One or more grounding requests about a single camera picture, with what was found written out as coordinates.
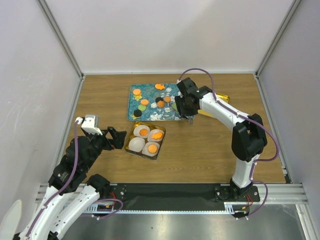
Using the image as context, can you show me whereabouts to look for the orange round cookie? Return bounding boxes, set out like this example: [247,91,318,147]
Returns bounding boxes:
[132,88,141,96]
[140,99,149,106]
[139,128,149,137]
[163,96,171,103]

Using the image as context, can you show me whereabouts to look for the gold tin lid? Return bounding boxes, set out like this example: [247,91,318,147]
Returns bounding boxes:
[198,93,230,119]

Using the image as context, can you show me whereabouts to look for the white cable duct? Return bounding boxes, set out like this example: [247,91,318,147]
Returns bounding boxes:
[224,201,253,214]
[83,202,115,214]

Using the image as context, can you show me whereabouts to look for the white paper cup bottom-left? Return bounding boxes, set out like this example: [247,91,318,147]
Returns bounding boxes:
[128,137,146,153]

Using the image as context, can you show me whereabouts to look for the orange round cookie top-left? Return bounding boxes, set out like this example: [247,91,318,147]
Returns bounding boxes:
[132,88,141,96]

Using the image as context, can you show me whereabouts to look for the green round cookie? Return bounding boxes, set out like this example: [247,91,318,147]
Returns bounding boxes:
[138,104,147,112]
[171,104,178,112]

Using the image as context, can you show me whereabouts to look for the black round cookie centre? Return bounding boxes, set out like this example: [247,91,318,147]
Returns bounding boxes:
[155,97,164,103]

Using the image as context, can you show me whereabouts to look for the white cable duct right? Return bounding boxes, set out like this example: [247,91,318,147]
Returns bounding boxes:
[224,201,253,214]

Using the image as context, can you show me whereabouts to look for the orange round cookie bottom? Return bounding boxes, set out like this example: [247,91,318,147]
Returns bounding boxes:
[139,128,149,137]

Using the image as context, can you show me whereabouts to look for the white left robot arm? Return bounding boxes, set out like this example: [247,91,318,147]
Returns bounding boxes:
[13,126,127,240]

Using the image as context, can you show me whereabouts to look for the orange round cookie left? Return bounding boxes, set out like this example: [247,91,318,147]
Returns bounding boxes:
[140,99,149,106]

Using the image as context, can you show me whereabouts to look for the gold cookie tin box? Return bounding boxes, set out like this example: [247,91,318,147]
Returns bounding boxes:
[124,121,166,161]

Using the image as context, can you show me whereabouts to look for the white paper cup bottom-right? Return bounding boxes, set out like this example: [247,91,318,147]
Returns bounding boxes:
[142,142,160,157]

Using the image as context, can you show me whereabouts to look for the orange fish cookie bottom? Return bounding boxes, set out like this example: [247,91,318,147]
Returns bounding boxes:
[151,131,164,140]

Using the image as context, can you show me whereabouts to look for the orange fish cookie top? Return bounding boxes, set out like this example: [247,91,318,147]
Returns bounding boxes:
[154,83,166,91]

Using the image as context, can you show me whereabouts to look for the orange fish cookie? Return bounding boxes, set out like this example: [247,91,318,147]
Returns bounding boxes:
[151,131,164,140]
[154,83,166,91]

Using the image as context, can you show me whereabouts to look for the aluminium frame post right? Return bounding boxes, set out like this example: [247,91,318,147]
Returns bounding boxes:
[254,0,302,78]

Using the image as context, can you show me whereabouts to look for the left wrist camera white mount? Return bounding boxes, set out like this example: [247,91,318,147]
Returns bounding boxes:
[81,114,103,135]

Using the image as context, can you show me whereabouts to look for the black round cookie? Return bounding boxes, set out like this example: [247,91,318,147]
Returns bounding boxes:
[133,109,142,118]
[155,97,164,103]

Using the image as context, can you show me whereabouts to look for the white cable duct left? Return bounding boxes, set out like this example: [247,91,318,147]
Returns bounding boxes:
[83,202,115,214]

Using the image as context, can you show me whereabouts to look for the teal floral serving tray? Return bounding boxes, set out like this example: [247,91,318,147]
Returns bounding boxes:
[127,83,181,122]

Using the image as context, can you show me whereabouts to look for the aluminium frame post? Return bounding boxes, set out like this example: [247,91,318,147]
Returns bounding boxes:
[254,0,302,78]
[36,0,86,81]

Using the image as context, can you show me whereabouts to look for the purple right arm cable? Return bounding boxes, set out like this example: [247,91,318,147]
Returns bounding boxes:
[177,68,280,221]

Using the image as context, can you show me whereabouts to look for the metal tongs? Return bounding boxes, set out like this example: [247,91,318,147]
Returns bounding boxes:
[172,109,195,125]

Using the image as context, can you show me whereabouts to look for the black round cookie left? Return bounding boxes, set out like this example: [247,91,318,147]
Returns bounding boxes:
[133,109,142,118]

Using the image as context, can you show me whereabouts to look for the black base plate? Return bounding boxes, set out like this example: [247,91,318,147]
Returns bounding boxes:
[110,183,261,212]

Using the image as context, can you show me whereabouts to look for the orange waffle cookie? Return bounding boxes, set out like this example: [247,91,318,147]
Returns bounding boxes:
[157,100,165,108]
[147,144,158,154]

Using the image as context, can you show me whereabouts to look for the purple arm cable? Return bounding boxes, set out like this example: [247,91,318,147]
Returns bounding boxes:
[22,117,124,240]
[177,68,280,221]

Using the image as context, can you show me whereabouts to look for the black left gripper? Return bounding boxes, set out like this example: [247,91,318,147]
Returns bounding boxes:
[83,125,127,170]

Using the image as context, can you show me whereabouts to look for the aluminium frame post left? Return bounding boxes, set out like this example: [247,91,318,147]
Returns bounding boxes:
[36,0,86,81]

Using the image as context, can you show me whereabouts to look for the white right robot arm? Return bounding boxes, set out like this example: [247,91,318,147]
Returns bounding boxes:
[175,77,268,201]

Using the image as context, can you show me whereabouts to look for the orange round cookie centre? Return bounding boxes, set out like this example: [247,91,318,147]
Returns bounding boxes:
[163,96,171,103]

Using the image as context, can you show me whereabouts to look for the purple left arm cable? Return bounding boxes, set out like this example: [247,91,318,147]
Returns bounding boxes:
[22,117,124,240]

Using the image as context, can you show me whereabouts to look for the white paper cup top-left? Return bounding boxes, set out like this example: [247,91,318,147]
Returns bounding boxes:
[133,124,150,139]

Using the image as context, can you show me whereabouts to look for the white paper cup top-right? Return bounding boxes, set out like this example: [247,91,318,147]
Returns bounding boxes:
[147,128,165,142]

